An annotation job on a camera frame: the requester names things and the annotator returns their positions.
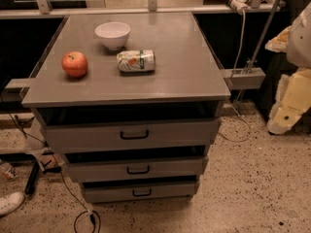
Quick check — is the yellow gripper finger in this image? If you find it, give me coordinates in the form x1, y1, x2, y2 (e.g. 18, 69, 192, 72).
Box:
267, 69, 311, 134

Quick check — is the grey drawer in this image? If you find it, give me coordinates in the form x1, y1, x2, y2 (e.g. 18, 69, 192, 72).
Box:
66, 156, 208, 183
42, 118, 221, 153
82, 180, 199, 203

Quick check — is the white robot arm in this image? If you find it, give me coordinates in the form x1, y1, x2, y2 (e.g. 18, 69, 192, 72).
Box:
265, 3, 311, 134

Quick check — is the grey drawer cabinet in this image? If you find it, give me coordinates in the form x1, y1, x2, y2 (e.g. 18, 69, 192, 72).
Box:
22, 13, 229, 191

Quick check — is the grey top drawer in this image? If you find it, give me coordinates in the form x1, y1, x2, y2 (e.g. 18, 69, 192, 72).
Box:
42, 118, 221, 153

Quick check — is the grey bottom drawer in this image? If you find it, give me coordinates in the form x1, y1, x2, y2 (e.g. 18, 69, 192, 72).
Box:
82, 180, 199, 203

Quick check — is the metal stand pole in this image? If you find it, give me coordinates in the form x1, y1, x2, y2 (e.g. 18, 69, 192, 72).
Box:
233, 0, 281, 109

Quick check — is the green white drink can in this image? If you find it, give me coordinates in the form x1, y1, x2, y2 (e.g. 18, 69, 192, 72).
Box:
117, 50, 156, 72

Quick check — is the white bowl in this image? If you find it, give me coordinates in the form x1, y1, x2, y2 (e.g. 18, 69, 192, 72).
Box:
95, 22, 131, 50

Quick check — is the red apple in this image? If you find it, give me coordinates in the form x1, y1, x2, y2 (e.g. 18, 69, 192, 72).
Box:
61, 51, 88, 78

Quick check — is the black clamp tool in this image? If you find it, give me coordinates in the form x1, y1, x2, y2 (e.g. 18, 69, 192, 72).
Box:
24, 152, 62, 195

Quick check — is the plastic bottle on floor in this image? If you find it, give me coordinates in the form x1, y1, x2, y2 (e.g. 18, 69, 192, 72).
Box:
0, 161, 17, 180

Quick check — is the white sneaker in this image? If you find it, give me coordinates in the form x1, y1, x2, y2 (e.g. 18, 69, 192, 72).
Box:
0, 192, 25, 216

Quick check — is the grey side bracket block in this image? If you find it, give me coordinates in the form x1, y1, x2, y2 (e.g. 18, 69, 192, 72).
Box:
221, 68, 265, 90

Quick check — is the white power cable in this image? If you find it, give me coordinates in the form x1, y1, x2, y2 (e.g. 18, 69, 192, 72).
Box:
217, 9, 253, 144

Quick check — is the black floor cable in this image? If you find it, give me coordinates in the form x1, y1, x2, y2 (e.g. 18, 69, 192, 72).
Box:
0, 94, 102, 233

